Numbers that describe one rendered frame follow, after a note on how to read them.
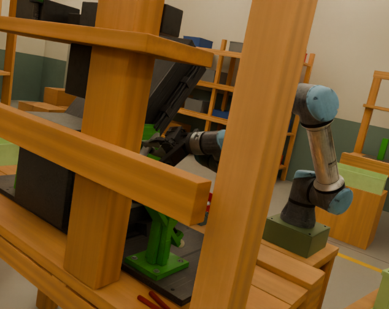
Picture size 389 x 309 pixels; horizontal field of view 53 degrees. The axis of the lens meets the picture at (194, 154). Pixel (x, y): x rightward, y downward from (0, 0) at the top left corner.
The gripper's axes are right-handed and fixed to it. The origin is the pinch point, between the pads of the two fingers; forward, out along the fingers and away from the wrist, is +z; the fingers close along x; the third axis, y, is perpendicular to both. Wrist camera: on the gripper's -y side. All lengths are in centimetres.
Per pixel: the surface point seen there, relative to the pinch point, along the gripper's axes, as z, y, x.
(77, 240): -7.2, -42.4, 8.7
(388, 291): -70, -7, -63
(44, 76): 874, 519, -231
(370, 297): -61, -3, -80
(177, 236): -19.6, -25.3, -13.1
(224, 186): -55, -31, 20
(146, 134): 2.6, 5.6, 2.0
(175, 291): -28, -42, -12
